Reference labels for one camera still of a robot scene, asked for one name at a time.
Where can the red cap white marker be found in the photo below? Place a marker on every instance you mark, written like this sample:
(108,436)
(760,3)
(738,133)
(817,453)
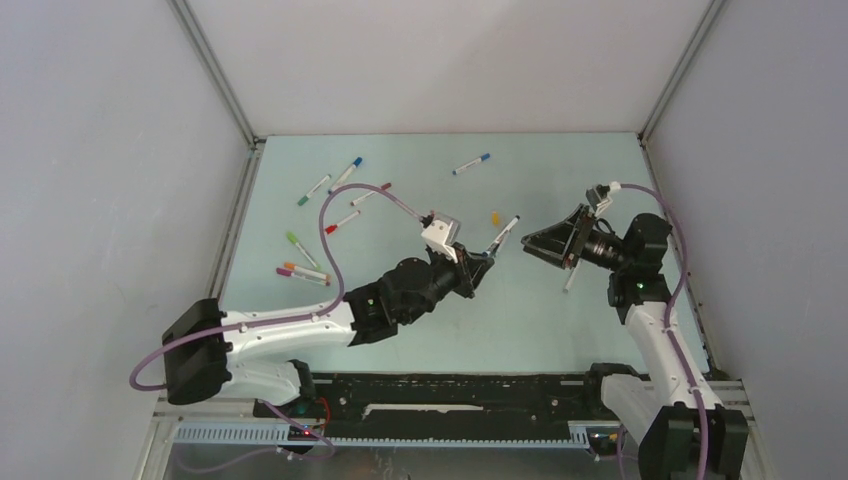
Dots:
(335,226)

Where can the orange cap marker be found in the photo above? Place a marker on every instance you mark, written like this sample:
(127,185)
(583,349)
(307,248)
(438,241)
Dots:
(306,271)

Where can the light green cap marker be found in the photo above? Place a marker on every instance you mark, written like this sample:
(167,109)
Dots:
(294,240)

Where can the purple cap marker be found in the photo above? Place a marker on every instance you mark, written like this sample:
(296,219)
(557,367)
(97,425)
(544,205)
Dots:
(304,277)

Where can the grey cable duct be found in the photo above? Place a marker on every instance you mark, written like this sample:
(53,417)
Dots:
(275,434)

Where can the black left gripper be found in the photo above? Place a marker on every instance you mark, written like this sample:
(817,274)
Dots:
(469,266)

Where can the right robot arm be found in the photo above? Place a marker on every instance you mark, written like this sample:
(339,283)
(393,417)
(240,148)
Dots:
(681,423)

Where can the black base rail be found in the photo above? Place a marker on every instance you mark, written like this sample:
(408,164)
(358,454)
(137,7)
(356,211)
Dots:
(451,406)

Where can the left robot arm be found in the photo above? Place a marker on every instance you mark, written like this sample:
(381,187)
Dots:
(218,354)

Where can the dark red cap marker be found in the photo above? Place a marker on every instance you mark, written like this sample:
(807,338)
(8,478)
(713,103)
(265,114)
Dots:
(362,198)

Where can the green cap white marker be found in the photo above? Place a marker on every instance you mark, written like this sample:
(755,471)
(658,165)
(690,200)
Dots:
(313,190)

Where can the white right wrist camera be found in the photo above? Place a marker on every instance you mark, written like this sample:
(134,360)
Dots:
(599,197)

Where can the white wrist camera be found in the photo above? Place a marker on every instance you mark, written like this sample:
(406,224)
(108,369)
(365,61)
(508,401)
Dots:
(599,197)
(439,232)

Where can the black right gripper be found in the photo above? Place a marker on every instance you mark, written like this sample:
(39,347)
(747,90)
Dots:
(570,237)

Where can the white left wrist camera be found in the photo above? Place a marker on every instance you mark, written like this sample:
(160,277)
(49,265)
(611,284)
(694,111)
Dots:
(439,232)

